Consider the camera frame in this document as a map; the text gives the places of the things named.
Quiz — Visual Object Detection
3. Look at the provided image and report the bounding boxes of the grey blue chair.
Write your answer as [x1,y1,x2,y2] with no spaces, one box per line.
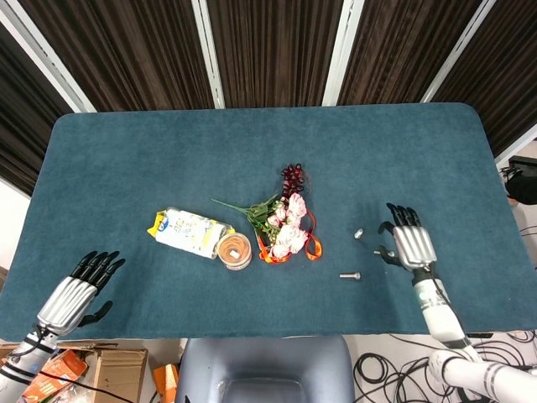
[175,337,356,403]

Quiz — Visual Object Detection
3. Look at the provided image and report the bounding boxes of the teal table cloth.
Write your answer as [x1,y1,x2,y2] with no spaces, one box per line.
[0,102,537,341]

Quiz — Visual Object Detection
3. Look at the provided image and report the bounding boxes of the orange printed carton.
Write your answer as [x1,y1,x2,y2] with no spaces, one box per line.
[20,349,89,403]

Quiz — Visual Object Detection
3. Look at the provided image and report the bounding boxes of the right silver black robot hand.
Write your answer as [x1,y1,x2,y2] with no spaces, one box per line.
[374,202,438,272]

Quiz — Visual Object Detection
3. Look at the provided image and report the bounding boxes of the orange satin ribbon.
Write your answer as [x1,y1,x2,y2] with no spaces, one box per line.
[257,209,323,264]

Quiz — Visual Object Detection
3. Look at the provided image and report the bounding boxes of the white partition post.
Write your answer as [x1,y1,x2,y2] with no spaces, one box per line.
[493,125,537,165]
[190,0,227,109]
[321,0,367,107]
[0,8,97,113]
[420,0,498,104]

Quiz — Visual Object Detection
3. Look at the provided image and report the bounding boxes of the dark purple artificial grapes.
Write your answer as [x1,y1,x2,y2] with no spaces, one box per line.
[279,163,310,198]

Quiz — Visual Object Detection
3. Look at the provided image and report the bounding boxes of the orange snack packet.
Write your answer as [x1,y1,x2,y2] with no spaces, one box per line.
[153,364,180,403]

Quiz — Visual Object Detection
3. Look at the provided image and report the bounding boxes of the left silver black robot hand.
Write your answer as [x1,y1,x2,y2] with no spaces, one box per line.
[35,250,127,337]

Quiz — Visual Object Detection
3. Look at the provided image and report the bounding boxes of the white yellow snack bag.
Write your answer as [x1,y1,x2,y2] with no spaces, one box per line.
[146,207,237,260]

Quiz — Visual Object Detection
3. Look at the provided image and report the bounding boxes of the thin black cable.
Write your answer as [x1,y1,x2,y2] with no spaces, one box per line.
[39,369,163,402]

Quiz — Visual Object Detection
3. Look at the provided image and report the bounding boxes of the dark ribbed partition panel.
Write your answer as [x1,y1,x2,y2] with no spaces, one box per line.
[207,0,345,109]
[434,0,537,156]
[0,23,81,196]
[18,0,215,113]
[337,0,483,106]

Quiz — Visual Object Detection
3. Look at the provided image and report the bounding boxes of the black cable tangle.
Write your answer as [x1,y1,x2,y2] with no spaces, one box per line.
[354,329,537,403]

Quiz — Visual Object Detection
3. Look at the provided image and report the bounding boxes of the pink artificial flower bouquet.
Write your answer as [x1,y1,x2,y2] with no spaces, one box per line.
[211,192,310,258]

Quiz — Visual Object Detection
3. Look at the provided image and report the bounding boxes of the brown cardboard box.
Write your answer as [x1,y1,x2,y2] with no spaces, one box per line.
[0,342,150,403]

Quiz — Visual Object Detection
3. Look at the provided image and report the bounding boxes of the black bag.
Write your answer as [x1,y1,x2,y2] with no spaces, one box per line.
[498,154,537,207]

